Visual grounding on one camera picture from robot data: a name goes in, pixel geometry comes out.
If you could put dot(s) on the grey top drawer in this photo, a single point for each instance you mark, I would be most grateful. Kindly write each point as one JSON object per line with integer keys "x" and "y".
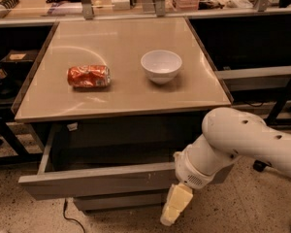
{"x": 101, "y": 160}

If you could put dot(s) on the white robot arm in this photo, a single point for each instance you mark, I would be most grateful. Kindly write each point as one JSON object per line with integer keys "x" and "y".
{"x": 227, "y": 135}

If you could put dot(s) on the crushed orange soda can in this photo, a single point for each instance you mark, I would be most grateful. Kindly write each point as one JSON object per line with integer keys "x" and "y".
{"x": 89, "y": 76}

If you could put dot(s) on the black box with label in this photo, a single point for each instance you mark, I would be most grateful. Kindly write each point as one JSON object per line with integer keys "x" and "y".
{"x": 20, "y": 56}

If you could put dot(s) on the grey bottom drawer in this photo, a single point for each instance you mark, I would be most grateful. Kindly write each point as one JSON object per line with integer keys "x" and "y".
{"x": 121, "y": 200}

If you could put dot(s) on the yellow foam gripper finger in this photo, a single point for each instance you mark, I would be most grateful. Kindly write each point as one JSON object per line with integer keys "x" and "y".
{"x": 178, "y": 198}

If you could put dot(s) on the white bowl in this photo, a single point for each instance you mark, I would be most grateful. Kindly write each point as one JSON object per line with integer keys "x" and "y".
{"x": 161, "y": 66}

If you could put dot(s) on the long grey workbench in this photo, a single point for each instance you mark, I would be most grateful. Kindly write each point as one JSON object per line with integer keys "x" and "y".
{"x": 37, "y": 11}

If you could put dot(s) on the black office chair base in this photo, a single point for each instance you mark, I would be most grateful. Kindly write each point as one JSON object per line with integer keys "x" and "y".
{"x": 260, "y": 166}

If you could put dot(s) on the grey drawer cabinet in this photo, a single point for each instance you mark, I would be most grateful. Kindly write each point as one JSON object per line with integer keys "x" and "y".
{"x": 131, "y": 98}

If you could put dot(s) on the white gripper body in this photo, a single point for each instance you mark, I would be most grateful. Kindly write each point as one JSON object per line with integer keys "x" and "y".
{"x": 188, "y": 172}

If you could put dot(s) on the grey drawer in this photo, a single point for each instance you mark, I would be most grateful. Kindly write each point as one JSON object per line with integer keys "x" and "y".
{"x": 101, "y": 160}
{"x": 121, "y": 200}

